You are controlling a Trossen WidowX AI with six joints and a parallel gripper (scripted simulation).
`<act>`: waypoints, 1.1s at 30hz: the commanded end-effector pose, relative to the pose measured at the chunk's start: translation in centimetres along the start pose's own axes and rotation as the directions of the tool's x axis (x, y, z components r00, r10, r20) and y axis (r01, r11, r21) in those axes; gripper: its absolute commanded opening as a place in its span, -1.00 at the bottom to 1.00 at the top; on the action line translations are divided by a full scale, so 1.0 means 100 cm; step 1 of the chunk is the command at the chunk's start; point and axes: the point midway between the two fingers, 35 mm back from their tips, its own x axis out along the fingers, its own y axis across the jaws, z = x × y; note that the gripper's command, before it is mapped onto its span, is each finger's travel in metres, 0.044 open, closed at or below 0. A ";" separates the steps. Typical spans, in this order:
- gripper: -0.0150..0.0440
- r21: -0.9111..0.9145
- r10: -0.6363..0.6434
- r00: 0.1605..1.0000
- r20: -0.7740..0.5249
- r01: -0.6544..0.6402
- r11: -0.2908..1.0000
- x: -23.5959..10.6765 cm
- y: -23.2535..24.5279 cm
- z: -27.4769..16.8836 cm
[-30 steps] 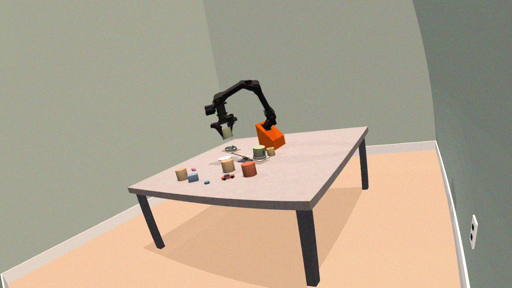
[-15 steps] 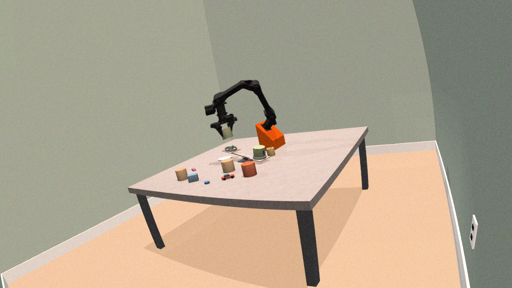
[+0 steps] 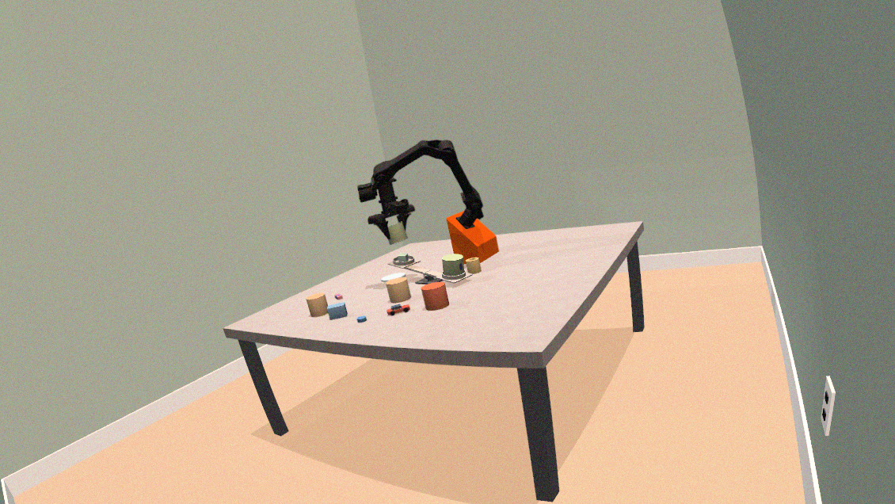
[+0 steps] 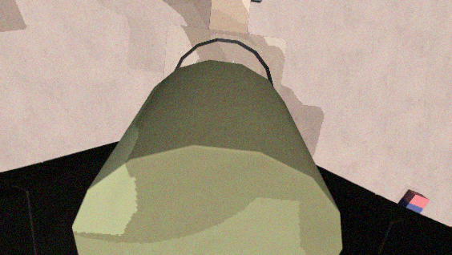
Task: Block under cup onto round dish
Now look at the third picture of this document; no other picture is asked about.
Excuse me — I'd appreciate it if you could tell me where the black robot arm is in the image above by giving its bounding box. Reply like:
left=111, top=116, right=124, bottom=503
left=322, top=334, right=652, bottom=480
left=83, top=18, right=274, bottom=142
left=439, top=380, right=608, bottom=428
left=357, top=139, right=484, bottom=229

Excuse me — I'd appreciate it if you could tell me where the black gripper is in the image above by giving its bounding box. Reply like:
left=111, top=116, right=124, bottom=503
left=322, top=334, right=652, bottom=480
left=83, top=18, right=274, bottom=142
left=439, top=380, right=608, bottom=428
left=368, top=194, right=415, bottom=239

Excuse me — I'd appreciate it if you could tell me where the tan cylinder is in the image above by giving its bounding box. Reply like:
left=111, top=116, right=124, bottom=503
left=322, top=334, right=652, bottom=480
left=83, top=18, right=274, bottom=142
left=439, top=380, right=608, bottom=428
left=306, top=292, right=328, bottom=318
left=466, top=258, right=482, bottom=274
left=386, top=277, right=411, bottom=303

